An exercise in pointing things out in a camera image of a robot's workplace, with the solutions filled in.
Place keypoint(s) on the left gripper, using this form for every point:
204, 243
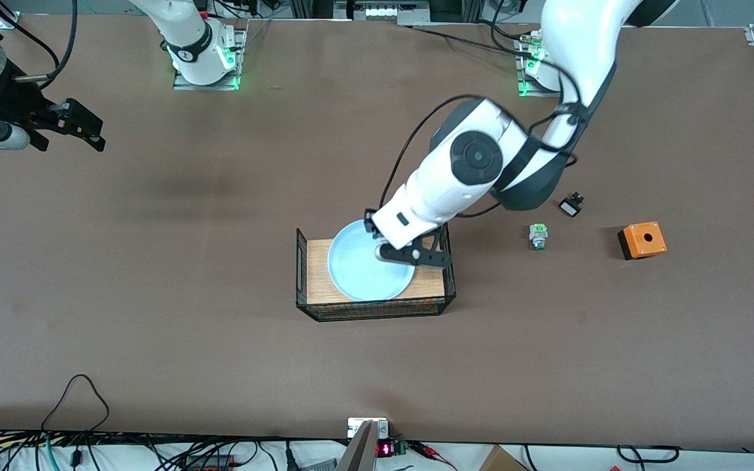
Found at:
370, 221

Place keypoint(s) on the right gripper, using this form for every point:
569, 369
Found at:
16, 104

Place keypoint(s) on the light blue round plate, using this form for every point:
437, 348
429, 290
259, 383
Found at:
357, 268

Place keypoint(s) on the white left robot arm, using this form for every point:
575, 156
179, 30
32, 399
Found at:
475, 157

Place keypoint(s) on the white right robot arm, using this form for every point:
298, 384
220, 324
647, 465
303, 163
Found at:
187, 39

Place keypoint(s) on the black square white-faced button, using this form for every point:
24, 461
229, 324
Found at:
570, 208

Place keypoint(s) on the wooden board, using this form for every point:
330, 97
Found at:
317, 275

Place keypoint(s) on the white power strip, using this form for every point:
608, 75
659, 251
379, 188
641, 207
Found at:
383, 10

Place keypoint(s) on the red digit display module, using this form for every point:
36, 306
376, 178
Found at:
383, 449

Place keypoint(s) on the grey aluminium profile bar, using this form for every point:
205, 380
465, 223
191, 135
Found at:
360, 454

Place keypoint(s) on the brown cardboard box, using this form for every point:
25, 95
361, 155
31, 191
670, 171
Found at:
498, 461

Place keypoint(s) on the black orange power strip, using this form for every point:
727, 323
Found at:
213, 464

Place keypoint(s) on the green push button switch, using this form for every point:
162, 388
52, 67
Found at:
538, 232

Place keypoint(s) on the small silver metal bracket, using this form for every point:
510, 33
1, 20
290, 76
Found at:
354, 428

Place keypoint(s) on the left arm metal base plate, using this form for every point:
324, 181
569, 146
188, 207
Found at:
537, 91

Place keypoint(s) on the orange push button enclosure box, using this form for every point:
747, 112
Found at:
645, 243

